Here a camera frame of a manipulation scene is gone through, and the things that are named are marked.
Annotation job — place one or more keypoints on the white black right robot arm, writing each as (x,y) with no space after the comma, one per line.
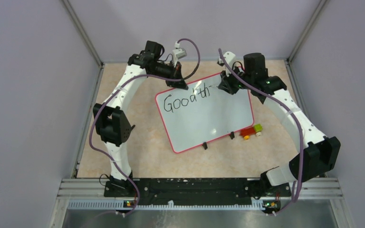
(317,153)

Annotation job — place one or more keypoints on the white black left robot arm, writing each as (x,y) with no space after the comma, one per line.
(110,120)

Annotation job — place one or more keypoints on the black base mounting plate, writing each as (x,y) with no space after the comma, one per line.
(194,191)

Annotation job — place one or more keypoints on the aluminium frame rail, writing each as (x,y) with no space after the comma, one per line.
(91,188)

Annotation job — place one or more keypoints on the pink framed whiteboard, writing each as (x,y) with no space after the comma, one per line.
(203,113)

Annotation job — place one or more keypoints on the green lego brick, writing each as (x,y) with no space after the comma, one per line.
(258,128)

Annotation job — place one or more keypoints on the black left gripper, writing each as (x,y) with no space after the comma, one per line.
(176,72)

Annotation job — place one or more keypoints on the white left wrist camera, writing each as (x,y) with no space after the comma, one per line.
(177,53)

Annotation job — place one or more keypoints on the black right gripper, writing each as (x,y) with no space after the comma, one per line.
(226,83)

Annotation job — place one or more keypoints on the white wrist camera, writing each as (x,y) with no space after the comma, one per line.
(177,53)
(230,58)

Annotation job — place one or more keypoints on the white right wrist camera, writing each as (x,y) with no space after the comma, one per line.
(230,58)

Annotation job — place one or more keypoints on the black whiteboard clip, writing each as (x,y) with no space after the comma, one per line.
(232,135)
(205,146)

